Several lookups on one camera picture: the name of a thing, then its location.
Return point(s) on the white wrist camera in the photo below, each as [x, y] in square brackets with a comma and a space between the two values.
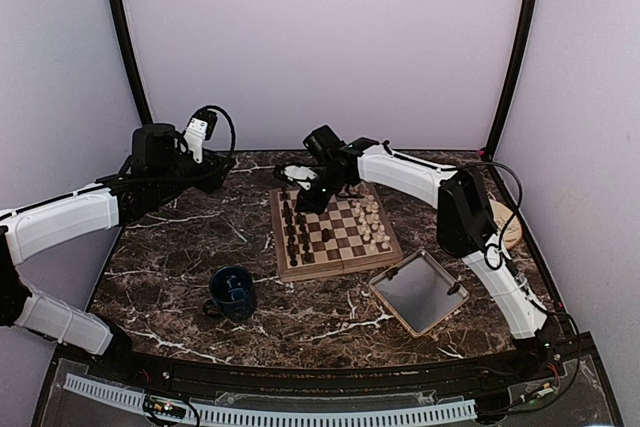
[294, 173]
[198, 131]

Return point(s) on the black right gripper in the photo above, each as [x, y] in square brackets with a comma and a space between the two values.
[307, 203]

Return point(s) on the dark blue enamel mug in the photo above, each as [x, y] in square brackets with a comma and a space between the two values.
[232, 294]

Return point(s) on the cream floral ceramic plate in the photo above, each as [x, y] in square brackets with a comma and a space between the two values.
[512, 229]

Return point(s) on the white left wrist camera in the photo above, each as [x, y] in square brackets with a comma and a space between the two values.
[198, 131]

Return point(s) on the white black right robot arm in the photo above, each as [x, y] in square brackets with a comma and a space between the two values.
[465, 225]

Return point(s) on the black left frame post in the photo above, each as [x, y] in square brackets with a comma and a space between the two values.
[128, 56]

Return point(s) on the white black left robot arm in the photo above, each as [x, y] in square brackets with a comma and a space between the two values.
[163, 163]

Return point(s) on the dark wooden chess knight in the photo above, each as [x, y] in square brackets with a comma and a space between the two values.
[286, 209]
[325, 234]
[290, 246]

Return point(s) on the white slotted cable duct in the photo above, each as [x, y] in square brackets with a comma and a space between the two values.
[236, 409]

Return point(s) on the white chess pieces row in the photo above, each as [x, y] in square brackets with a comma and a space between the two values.
[373, 232]

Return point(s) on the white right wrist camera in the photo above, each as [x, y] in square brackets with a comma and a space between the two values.
[294, 173]

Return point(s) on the black right frame post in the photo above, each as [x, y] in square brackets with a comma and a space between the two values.
[520, 41]

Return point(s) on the silver metal tray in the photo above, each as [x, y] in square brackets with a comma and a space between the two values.
[419, 292]

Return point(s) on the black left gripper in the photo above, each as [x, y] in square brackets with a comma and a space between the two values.
[213, 177]

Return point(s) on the wooden folding chess board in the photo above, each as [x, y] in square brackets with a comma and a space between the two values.
[343, 253]

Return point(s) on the dark wooden chess bishop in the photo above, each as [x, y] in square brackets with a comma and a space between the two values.
[290, 232]

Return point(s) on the black frame post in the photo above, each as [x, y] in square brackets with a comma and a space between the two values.
[520, 41]
[128, 56]

